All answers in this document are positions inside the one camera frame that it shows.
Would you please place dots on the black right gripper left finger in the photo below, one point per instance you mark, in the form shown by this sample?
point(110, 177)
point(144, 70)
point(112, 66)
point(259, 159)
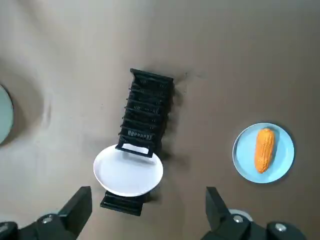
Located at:
point(50, 225)

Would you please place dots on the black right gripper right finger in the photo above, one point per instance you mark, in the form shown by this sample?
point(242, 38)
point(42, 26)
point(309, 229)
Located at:
point(232, 228)

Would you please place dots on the orange corn cob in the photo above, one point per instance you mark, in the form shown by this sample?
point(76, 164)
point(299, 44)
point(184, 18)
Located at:
point(265, 150)

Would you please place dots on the white round plate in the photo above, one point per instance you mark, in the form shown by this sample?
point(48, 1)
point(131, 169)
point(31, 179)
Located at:
point(125, 175)

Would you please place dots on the light blue round plate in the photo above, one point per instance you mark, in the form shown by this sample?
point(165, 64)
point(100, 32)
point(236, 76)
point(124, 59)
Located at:
point(285, 150)

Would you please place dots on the grey-green steel pot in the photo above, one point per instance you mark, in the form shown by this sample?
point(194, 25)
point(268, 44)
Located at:
point(5, 115)

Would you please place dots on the black slotted dish rack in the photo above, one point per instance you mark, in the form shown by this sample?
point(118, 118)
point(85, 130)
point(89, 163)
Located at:
point(145, 112)

